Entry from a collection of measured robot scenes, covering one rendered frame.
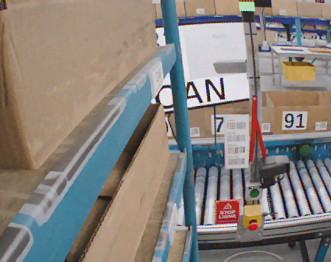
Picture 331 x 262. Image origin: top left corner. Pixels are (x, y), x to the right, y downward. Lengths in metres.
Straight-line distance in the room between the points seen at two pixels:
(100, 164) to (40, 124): 0.05
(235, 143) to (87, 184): 0.91
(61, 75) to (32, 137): 0.05
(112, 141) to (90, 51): 0.08
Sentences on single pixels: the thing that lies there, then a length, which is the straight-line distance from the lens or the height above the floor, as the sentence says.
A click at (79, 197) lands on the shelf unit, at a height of 1.53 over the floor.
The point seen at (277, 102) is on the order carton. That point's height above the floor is 0.97.
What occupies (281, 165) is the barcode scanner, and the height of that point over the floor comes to 1.08.
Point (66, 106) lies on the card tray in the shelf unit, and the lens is 0.21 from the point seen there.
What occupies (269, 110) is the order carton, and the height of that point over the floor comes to 1.03.
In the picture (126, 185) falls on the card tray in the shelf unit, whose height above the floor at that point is 1.43.
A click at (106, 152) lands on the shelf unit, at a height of 1.53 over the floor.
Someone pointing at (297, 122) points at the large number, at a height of 0.95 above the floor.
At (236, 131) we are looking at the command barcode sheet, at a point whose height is 1.19.
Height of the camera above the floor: 1.61
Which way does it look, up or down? 23 degrees down
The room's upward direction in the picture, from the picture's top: 7 degrees counter-clockwise
